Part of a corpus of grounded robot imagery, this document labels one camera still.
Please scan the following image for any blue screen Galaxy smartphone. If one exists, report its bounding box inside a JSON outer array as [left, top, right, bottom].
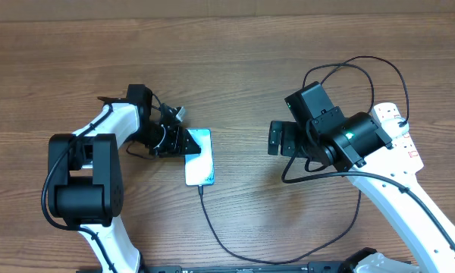
[[184, 128, 215, 186]]

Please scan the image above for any black USB charging cable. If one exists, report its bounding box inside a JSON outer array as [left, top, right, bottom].
[[197, 55, 410, 265]]

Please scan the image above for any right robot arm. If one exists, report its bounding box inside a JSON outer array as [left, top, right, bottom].
[[268, 82, 455, 272]]

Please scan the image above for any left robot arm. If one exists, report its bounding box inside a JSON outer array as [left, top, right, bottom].
[[40, 84, 201, 272]]

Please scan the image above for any white charger plug adapter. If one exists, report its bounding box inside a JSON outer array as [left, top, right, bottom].
[[381, 117, 409, 140]]

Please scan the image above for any white power extension strip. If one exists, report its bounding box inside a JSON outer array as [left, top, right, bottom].
[[371, 102, 424, 174]]

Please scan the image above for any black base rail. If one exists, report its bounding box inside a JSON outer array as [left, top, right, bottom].
[[140, 261, 353, 273]]

